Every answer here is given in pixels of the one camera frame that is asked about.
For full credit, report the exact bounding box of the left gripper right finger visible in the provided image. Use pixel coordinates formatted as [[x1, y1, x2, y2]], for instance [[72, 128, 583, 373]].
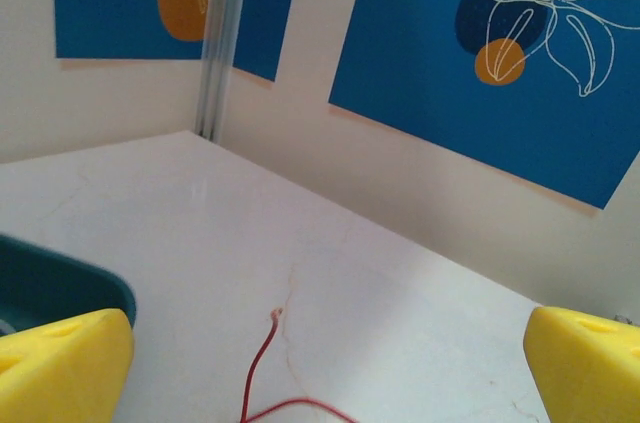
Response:
[[523, 306, 640, 423]]

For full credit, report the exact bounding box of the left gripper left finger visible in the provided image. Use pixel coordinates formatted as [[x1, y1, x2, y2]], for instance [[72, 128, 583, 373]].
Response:
[[0, 307, 135, 423]]

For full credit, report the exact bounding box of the thin red cable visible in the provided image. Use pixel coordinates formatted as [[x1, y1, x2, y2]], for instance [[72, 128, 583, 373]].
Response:
[[238, 307, 361, 423]]

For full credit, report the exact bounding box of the teal plastic tray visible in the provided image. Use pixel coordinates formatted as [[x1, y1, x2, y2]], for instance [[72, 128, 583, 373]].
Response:
[[0, 234, 137, 337]]

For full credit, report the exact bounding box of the blue flower line-art poster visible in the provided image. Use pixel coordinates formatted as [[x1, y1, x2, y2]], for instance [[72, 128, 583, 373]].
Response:
[[327, 0, 640, 211]]

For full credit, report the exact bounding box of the blue poster with orange oval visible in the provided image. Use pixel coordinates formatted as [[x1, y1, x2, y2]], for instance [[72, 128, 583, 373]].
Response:
[[52, 0, 217, 62]]

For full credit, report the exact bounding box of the aluminium corner post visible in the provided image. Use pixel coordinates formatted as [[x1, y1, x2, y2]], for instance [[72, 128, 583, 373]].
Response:
[[194, 0, 251, 142]]

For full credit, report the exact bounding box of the blue wall poster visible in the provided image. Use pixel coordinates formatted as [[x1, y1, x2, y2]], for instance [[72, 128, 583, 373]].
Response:
[[231, 0, 305, 83]]

